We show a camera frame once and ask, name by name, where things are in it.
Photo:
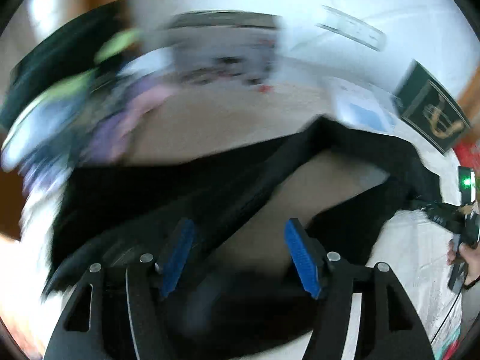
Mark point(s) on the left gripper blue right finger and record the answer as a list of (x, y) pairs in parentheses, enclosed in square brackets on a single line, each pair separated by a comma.
[(305, 257)]

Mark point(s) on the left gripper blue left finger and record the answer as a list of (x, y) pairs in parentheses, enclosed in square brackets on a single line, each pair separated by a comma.
[(175, 254)]

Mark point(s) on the black garment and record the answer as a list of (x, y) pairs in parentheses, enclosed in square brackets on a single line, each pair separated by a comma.
[(115, 222)]

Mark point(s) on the stack of folded clothes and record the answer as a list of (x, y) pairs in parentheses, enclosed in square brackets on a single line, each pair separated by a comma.
[(78, 97)]

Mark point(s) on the person's right hand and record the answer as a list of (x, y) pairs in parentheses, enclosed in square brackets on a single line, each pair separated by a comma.
[(472, 259)]

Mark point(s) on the dark green gold box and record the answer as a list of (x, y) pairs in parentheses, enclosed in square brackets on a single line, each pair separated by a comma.
[(426, 106)]

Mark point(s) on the white blue flat package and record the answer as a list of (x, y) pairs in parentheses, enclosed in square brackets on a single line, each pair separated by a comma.
[(365, 107)]

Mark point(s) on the grey printed cardboard box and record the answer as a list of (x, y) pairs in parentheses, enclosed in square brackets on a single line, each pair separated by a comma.
[(210, 45)]

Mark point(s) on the white wall socket strip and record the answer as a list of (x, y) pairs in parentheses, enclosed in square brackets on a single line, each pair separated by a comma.
[(351, 28)]

